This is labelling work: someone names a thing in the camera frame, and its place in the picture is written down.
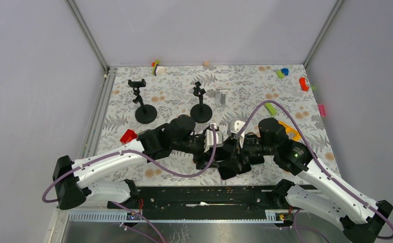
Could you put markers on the stacked coloured blocks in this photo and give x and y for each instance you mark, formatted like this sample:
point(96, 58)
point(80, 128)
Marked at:
point(157, 69)

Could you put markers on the blue-edged smartphone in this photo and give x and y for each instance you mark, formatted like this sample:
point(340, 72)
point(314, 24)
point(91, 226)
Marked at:
point(255, 160)

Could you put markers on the pink lego brick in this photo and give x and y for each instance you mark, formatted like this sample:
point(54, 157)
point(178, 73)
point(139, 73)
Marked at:
point(322, 110)

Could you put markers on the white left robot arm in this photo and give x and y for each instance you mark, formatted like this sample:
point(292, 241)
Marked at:
point(79, 181)

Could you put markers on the blue heart block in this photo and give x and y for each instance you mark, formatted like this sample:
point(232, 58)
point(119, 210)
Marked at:
point(285, 71)

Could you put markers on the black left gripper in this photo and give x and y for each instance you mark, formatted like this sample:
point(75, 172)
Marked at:
point(201, 162)

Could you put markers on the black phone stand with phone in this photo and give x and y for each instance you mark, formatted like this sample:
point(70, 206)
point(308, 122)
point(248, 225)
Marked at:
point(201, 112)

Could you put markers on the lime green block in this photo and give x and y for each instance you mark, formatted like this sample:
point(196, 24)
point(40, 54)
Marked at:
point(280, 74)

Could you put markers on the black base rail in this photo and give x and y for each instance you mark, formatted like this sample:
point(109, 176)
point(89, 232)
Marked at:
point(207, 202)

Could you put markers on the silver metal phone stand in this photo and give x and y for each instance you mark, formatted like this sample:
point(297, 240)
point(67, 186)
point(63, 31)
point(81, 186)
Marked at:
point(221, 97)

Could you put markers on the red toy car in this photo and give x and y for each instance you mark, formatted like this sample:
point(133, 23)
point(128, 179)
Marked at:
point(128, 136)

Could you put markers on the purple-edged smartphone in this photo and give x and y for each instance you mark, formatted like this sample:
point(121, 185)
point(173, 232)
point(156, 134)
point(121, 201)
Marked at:
point(226, 173)

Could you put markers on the yellow triangular plastic frame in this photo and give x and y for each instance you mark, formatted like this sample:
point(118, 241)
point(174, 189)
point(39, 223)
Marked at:
point(291, 132)

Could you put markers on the green toy block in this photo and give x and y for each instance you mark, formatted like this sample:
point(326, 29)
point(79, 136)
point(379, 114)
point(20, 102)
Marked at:
point(270, 108)

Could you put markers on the red curved block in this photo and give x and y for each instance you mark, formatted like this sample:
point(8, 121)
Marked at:
point(303, 84)

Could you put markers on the black smartphone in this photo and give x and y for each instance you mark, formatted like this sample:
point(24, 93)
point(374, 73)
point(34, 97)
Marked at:
point(245, 167)

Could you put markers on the floral patterned mat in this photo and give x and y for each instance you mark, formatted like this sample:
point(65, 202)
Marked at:
point(171, 93)

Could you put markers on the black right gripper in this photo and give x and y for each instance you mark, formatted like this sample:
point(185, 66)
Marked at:
point(234, 158)

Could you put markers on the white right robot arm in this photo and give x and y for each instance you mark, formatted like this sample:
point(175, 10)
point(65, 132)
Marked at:
point(359, 217)

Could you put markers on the black round-base phone stand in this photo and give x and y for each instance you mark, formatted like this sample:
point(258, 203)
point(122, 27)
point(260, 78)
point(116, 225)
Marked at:
point(145, 113)

